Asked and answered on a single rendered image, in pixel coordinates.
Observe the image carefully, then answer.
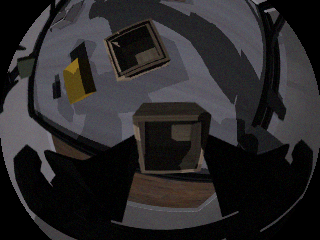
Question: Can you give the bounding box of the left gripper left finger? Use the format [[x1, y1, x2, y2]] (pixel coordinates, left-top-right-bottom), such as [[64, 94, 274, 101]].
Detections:
[[44, 135, 139, 223]]

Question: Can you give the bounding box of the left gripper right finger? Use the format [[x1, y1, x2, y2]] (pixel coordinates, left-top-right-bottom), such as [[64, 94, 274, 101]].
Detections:
[[204, 135, 289, 216]]

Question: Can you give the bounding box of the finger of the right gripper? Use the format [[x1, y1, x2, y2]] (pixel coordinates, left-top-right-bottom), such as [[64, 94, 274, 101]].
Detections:
[[3, 80, 19, 100], [16, 45, 27, 51]]

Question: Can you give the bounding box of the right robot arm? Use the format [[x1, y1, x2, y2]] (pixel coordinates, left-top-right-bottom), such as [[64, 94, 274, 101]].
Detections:
[[4, 65, 20, 85]]

